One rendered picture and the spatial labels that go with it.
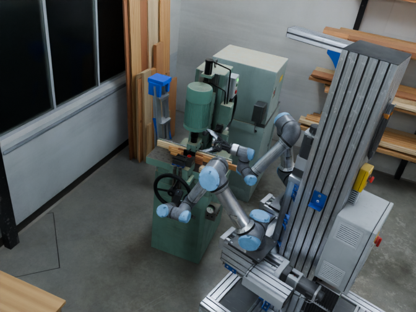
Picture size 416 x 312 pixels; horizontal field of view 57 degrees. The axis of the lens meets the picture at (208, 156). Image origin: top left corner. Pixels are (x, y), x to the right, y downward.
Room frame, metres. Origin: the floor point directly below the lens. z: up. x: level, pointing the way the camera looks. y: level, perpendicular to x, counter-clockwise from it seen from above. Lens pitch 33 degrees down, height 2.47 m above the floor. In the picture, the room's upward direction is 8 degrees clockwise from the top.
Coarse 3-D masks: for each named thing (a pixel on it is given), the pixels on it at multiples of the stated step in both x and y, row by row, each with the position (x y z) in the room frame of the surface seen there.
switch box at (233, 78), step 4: (228, 76) 2.66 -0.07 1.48; (232, 76) 2.67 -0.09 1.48; (236, 76) 2.68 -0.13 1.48; (232, 80) 2.64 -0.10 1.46; (236, 80) 2.67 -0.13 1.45; (232, 84) 2.64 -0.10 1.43; (232, 88) 2.64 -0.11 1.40; (236, 88) 2.71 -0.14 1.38; (232, 92) 2.64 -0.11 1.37; (228, 96) 2.64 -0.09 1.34; (232, 96) 2.64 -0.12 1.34
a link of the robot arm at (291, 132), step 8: (288, 128) 2.09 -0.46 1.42; (296, 128) 2.09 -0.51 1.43; (280, 136) 2.08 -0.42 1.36; (288, 136) 2.05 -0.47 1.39; (296, 136) 2.06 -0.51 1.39; (280, 144) 2.04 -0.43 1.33; (288, 144) 2.03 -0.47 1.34; (272, 152) 2.03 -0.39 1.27; (280, 152) 2.03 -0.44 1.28; (264, 160) 2.01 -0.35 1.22; (272, 160) 2.02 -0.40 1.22; (248, 168) 2.05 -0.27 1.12; (256, 168) 2.00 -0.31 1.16; (264, 168) 2.00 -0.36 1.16; (248, 176) 1.97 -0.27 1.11; (256, 176) 1.99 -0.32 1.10; (248, 184) 1.96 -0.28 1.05
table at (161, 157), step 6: (156, 150) 2.44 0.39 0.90; (162, 150) 2.45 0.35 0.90; (150, 156) 2.35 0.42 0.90; (156, 156) 2.36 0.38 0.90; (162, 156) 2.38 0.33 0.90; (168, 156) 2.39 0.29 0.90; (174, 156) 2.40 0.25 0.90; (150, 162) 2.33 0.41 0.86; (156, 162) 2.32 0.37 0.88; (162, 162) 2.31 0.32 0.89; (168, 162) 2.31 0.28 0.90; (204, 162) 2.37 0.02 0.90; (168, 168) 2.29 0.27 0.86; (198, 168) 2.28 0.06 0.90; (192, 174) 2.24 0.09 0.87; (198, 174) 2.23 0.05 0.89; (228, 174) 2.33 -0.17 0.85; (192, 180) 2.19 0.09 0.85
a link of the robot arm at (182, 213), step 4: (180, 204) 1.79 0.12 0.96; (184, 204) 1.77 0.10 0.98; (172, 208) 1.73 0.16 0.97; (176, 208) 1.73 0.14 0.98; (180, 208) 1.74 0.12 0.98; (184, 208) 1.74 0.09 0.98; (188, 208) 1.76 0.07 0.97; (172, 212) 1.70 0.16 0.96; (176, 212) 1.70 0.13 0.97; (180, 212) 1.70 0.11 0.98; (184, 212) 1.70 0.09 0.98; (188, 212) 1.71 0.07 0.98; (172, 216) 1.69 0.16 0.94; (176, 216) 1.69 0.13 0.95; (180, 216) 1.68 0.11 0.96; (184, 216) 1.68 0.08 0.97; (188, 216) 1.69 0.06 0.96; (180, 220) 1.68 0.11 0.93; (184, 220) 1.67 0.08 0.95; (188, 220) 1.70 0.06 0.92
